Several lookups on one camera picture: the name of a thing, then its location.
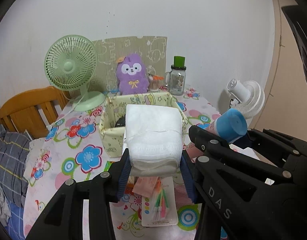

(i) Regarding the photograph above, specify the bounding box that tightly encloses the blue checked bedsheet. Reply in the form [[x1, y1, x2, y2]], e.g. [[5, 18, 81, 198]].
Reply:
[[4, 200, 26, 240]]

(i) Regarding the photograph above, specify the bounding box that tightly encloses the purple plush toy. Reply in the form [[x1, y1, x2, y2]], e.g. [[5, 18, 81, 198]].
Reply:
[[116, 53, 149, 96]]

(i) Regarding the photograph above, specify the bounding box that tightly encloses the colourful brush blister pack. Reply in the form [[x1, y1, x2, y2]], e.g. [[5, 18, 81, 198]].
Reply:
[[141, 176, 179, 227]]

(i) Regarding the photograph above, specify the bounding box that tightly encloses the white tissue pack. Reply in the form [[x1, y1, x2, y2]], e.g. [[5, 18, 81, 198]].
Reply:
[[124, 104, 183, 178]]

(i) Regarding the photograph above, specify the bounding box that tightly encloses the white standing fan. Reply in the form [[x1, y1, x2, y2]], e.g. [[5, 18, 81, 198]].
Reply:
[[227, 79, 265, 120]]

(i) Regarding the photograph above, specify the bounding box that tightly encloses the white bedding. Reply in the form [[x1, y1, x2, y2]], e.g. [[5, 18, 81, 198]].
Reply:
[[24, 137, 48, 180]]

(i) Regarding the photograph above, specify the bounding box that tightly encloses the pink tube blue cap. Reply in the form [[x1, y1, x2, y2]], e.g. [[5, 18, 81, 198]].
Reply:
[[185, 109, 248, 162]]

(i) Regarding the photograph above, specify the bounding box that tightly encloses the beige door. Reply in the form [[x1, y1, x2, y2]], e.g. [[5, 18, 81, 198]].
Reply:
[[248, 0, 307, 135]]

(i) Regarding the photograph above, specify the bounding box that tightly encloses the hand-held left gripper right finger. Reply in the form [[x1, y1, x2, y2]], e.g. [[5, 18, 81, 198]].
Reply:
[[181, 150, 204, 204]]

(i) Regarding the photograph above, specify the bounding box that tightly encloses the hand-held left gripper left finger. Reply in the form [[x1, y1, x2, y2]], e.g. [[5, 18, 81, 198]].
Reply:
[[34, 149, 131, 240]]

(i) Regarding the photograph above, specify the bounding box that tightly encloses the green desk fan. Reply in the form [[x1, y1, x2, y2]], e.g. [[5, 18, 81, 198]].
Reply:
[[44, 35, 106, 112]]

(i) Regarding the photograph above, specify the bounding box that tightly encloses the orange lid swab jar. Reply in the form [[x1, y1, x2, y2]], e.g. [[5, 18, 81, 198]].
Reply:
[[148, 73, 162, 92]]

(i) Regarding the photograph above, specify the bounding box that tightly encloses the wooden bed headboard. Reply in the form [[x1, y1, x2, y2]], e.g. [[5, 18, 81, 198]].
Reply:
[[0, 86, 73, 140]]

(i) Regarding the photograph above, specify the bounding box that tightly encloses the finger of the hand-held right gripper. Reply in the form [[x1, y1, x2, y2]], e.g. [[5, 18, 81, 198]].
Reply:
[[188, 124, 294, 183], [231, 128, 307, 176]]

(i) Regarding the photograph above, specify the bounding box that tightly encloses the white crumpled cloth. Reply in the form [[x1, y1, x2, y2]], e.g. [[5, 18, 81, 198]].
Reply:
[[0, 184, 11, 227]]

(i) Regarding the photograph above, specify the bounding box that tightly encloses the glass mug jar green lid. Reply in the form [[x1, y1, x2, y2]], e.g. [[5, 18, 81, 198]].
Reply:
[[164, 56, 187, 95]]

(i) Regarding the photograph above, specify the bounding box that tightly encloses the white fan cable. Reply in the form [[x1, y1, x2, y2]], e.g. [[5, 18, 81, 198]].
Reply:
[[46, 95, 84, 130]]

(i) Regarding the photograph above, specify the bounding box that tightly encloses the green cartoon print board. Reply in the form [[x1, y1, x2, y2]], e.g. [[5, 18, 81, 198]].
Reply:
[[91, 36, 168, 94]]

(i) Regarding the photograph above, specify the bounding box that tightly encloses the pink packet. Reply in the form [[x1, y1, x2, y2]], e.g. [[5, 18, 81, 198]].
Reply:
[[132, 177, 159, 198]]

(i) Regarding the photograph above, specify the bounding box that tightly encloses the grey plaid pillow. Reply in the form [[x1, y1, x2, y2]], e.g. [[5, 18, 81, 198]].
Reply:
[[0, 125, 31, 208]]

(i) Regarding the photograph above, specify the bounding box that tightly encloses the yellow cartoon print storage box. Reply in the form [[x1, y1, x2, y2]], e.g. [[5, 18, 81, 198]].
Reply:
[[99, 92, 189, 158]]

